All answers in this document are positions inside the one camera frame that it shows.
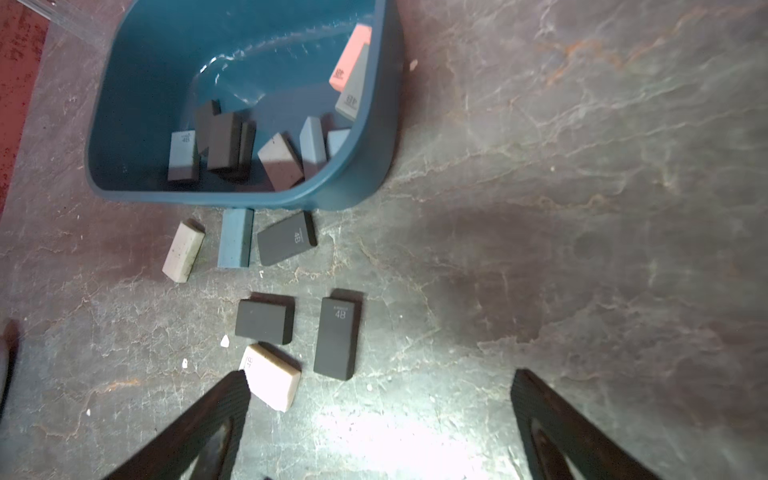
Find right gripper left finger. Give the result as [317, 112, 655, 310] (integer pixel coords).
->
[107, 370, 251, 479]

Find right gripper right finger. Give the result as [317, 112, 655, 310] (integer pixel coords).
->
[510, 369, 657, 479]

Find cream white eraser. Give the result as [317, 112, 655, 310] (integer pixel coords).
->
[239, 343, 301, 412]

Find blue eraser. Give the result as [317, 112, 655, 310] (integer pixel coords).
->
[217, 208, 254, 268]
[167, 130, 200, 183]
[326, 129, 350, 159]
[299, 116, 327, 180]

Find grey eraser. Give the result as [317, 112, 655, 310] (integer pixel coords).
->
[335, 44, 370, 121]
[257, 133, 304, 191]

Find pink eraser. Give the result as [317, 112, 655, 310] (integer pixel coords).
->
[329, 23, 372, 92]

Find teal plastic storage box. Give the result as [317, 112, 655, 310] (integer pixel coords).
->
[85, 1, 405, 211]

